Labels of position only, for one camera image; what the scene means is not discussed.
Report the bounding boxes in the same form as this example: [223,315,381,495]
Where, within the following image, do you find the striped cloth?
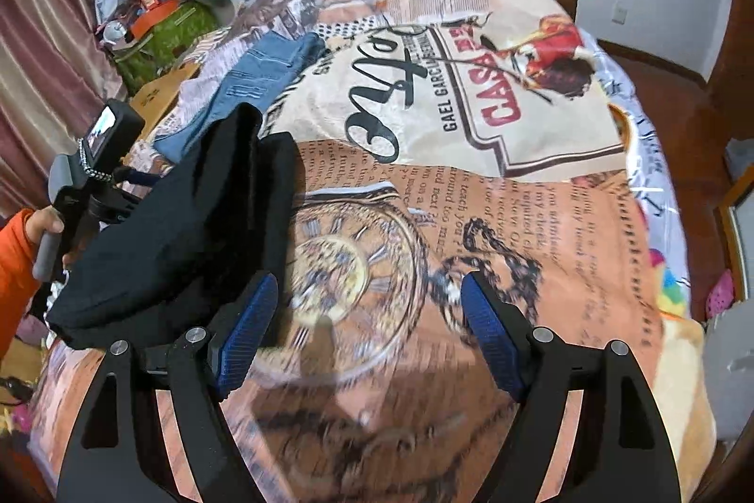
[194,28,248,68]

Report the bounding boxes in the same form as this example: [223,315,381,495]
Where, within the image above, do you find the brown wooden door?
[704,0,754,127]

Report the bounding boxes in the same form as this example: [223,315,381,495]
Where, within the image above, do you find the green patterned storage bag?
[112,2,216,91]

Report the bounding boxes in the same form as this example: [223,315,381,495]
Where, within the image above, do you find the person's left forearm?
[0,211,43,363]

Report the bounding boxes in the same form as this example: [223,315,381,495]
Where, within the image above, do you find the blue jeans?
[154,33,328,162]

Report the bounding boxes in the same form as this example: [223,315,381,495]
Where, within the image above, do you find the black pants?
[46,102,307,351]

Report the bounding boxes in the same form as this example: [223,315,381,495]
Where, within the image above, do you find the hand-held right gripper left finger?
[56,272,280,503]

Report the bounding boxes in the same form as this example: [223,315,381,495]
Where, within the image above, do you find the pink slipper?
[707,270,737,316]

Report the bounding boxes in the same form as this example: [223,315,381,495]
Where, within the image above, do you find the bamboo lap desk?
[130,61,201,139]

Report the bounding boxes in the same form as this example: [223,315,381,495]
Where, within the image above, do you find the person's left hand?
[24,208,80,271]

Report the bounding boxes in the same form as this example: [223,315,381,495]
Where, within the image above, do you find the white panel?
[701,303,754,445]

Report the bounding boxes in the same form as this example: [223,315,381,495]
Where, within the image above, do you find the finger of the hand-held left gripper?
[115,167,163,193]

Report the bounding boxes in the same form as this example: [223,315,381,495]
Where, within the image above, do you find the wardrobe sliding mirror door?
[715,167,754,268]

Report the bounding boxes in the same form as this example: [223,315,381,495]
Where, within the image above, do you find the striped pink curtain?
[0,0,127,221]

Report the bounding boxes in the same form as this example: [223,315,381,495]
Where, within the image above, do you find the printed blanket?
[29,0,716,503]

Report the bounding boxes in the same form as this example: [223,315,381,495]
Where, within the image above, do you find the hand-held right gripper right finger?
[460,272,678,503]

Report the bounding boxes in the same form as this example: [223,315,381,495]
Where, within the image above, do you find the orange box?
[130,0,183,38]

